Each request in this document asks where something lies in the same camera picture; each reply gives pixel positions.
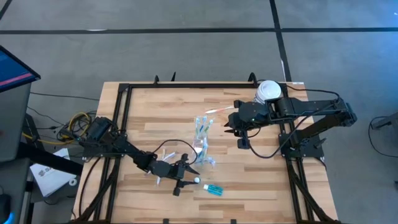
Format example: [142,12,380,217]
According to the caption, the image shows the black aluminium rig frame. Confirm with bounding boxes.
[73,72,338,224]

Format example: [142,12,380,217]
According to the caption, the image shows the black right camera cable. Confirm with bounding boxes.
[248,79,341,159]

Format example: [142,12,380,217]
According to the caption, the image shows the blue and white tube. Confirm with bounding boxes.
[202,183,224,197]

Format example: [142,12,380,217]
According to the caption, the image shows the white paper booklet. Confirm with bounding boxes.
[29,147,78,198]

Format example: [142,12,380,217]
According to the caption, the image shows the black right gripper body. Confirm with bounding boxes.
[229,100,251,150]

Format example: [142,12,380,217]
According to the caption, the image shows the computer monitor blue screen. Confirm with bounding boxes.
[0,45,42,93]

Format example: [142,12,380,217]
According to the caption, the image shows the yellow cable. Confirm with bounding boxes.
[21,111,93,146]

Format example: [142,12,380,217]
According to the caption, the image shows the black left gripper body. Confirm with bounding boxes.
[169,154,190,197]

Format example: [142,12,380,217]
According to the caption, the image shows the grey furniture leg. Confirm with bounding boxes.
[371,111,398,131]

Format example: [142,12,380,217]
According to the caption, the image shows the black left camera cable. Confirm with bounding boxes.
[152,138,199,166]

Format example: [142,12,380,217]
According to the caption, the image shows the green toothbrush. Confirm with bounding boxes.
[201,119,215,162]

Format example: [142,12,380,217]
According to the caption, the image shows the black floor cable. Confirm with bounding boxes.
[368,116,398,159]
[29,91,101,102]

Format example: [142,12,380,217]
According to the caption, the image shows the black camera cable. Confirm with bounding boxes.
[248,79,341,159]
[152,138,199,166]

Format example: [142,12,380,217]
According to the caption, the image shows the clear plastic square cup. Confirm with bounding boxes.
[193,133,212,166]

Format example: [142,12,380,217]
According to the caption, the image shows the yellow Lysol wipes canister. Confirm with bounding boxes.
[255,80,282,105]

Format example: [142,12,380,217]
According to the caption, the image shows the black desk foot bar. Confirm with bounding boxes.
[17,141,84,177]

